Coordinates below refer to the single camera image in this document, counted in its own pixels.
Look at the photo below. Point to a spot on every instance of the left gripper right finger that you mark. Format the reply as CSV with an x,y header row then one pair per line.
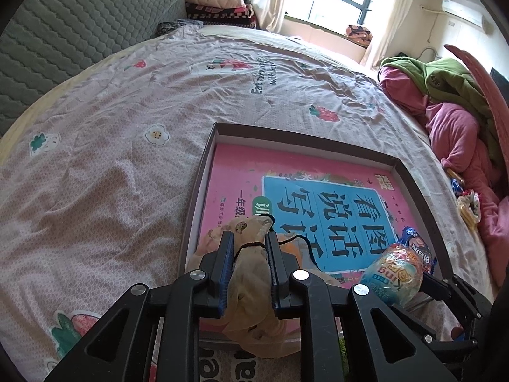
x,y
347,335

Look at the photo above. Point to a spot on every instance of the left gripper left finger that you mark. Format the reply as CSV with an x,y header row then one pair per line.
x,y
153,334

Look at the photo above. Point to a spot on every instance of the red snack bag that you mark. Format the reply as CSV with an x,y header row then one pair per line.
x,y
396,276

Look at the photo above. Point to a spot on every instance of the beige drawstring pouch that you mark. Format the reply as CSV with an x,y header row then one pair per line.
x,y
249,318

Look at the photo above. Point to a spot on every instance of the blue snack packet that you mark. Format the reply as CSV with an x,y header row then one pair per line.
x,y
410,238

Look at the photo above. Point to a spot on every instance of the pink and blue book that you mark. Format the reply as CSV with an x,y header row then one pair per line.
x,y
338,216

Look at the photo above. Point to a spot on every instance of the snack packets on bed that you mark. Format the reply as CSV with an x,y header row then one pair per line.
x,y
467,200

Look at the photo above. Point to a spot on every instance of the pink patterned bed sheet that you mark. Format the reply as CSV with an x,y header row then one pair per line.
x,y
96,180

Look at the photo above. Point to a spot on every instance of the pink quilt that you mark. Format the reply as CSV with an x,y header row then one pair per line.
x,y
455,140

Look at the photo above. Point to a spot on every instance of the grey cardboard box tray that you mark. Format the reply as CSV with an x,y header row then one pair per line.
x,y
309,145

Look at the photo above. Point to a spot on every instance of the green garment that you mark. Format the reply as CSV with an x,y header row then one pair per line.
x,y
448,80

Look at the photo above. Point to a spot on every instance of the black television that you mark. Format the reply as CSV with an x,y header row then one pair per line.
x,y
502,83

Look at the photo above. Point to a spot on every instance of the colourful bag on windowsill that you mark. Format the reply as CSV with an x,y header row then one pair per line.
x,y
359,35

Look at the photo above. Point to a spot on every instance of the dark patterned cloth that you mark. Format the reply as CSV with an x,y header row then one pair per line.
x,y
168,27

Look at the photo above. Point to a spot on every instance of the grey quilted headboard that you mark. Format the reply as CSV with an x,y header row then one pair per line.
x,y
47,42

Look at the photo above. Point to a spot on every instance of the white air conditioner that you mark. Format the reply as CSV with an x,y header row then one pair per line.
x,y
465,13

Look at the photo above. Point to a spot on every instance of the stack of folded blankets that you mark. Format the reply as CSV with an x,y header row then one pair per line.
x,y
239,13

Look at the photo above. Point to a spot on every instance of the white right curtain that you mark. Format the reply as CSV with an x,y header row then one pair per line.
x,y
388,17

